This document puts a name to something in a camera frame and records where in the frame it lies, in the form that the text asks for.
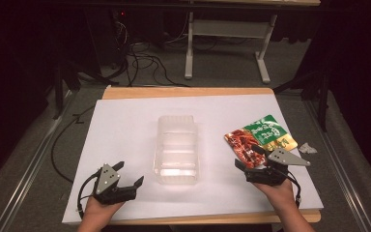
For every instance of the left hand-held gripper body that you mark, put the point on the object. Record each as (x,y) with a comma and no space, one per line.
(109,187)

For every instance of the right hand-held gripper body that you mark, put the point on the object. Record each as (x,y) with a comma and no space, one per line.
(273,167)

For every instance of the green and red snack packet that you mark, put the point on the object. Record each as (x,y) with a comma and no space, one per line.
(260,139)

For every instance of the clear plastic container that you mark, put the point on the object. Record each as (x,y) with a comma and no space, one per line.
(176,150)

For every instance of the person's right hand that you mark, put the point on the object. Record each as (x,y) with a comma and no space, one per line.
(278,193)

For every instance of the person's left hand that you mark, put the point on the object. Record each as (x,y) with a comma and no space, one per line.
(99,211)

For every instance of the white paper sheet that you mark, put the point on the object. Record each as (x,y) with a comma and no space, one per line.
(135,135)

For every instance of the crumpled white paper scrap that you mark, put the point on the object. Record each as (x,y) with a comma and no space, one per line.
(307,148)

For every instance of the black metal stand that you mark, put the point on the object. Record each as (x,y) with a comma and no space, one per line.
(67,80)
(315,90)

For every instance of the wooden table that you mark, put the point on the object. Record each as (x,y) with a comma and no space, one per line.
(186,92)

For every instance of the white metal table frame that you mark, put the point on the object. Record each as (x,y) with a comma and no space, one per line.
(228,29)

